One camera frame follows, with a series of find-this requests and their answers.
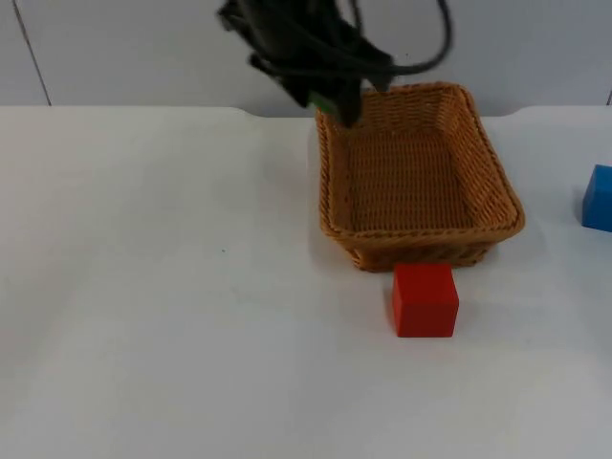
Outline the pale brown wicker basket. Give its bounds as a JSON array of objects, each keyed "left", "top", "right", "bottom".
[{"left": 314, "top": 81, "right": 526, "bottom": 273}]

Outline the green ball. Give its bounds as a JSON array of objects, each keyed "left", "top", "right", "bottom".
[{"left": 307, "top": 92, "right": 337, "bottom": 115}]

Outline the blue cube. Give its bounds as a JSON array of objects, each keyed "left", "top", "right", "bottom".
[{"left": 580, "top": 164, "right": 612, "bottom": 233}]

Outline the red cube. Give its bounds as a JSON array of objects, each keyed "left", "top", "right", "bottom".
[{"left": 391, "top": 261, "right": 460, "bottom": 339}]

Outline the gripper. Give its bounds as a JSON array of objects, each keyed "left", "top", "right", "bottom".
[{"left": 247, "top": 39, "right": 398, "bottom": 129}]

